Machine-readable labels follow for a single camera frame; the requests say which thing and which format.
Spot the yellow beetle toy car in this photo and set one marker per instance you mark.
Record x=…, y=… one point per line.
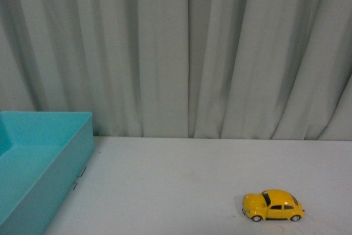
x=272, y=204

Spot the grey pleated curtain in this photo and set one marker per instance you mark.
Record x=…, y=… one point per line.
x=226, y=69

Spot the teal plastic storage box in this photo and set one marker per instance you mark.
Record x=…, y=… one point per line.
x=42, y=155

